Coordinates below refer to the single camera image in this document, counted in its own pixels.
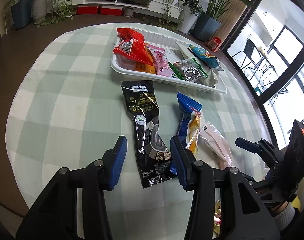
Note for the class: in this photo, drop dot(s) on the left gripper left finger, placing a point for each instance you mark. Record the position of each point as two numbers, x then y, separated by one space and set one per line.
116 160

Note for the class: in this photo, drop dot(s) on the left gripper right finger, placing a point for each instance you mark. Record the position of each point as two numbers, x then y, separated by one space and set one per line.
183 160

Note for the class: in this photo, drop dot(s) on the green-edged nut packet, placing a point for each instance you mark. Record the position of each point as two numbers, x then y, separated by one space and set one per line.
189 70

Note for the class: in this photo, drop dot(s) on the pink cartoon snack packet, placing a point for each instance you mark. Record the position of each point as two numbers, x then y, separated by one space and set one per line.
161 62

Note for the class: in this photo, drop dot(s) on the orange snack packet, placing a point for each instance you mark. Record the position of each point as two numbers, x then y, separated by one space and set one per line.
142 67

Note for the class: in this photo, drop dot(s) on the light blue cartoon snack bag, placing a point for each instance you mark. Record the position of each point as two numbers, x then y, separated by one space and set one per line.
207 58

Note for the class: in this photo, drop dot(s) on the white red-striped snack bag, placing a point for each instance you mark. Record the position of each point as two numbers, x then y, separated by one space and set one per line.
212 80

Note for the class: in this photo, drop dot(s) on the red snack bag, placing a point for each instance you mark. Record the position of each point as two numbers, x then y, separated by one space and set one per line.
132 46

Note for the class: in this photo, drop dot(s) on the black snack packet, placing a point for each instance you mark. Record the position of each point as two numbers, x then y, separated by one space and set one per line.
153 158

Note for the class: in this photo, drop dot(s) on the blue yellow snack packet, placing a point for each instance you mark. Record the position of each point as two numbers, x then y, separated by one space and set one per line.
189 127

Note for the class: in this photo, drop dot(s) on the pale pink snack packet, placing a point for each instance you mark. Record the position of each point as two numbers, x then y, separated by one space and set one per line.
214 140

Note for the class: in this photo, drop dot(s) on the green checked tablecloth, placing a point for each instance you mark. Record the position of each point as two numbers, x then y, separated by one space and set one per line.
70 109

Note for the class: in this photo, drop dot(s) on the red gift bag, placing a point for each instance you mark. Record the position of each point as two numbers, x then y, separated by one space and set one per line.
214 44

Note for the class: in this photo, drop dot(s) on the black chair outside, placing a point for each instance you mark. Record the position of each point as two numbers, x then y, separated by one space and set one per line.
252 55

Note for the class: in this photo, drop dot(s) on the white plastic tray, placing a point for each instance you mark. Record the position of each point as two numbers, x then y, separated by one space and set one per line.
178 54

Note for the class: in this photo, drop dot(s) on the tall plant in dark pot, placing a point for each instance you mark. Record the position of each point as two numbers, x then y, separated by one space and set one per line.
212 19

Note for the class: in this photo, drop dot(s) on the trailing pothos plant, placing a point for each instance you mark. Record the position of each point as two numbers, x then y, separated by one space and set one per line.
167 11

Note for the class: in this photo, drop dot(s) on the small white pot under cabinet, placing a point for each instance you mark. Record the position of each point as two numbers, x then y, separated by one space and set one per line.
128 12

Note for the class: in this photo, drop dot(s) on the red storage box right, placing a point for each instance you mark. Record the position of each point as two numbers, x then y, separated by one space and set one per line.
111 10

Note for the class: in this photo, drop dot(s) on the red storage box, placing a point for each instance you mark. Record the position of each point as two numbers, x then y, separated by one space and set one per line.
87 9
111 10

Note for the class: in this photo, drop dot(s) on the red storage box left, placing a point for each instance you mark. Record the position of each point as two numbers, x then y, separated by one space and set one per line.
87 9

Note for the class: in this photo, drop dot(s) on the plant in white ribbed pot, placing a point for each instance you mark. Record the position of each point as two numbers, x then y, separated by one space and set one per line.
39 10

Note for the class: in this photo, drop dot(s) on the plant in dark blue pot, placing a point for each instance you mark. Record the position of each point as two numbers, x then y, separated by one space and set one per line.
21 13

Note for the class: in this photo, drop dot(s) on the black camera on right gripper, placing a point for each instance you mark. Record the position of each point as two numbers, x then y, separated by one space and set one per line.
294 155

